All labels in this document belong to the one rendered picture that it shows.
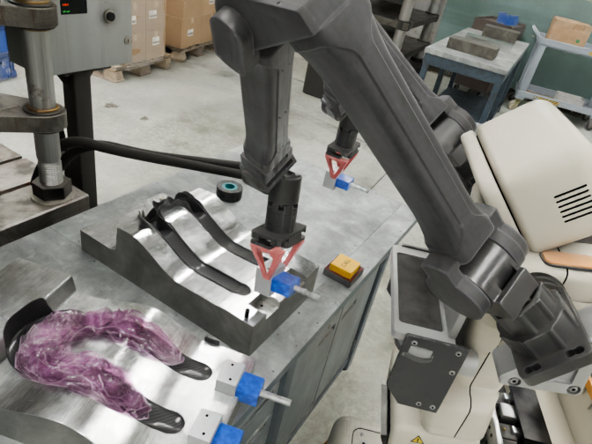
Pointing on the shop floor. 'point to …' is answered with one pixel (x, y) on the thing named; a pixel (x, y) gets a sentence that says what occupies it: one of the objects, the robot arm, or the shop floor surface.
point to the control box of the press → (83, 67)
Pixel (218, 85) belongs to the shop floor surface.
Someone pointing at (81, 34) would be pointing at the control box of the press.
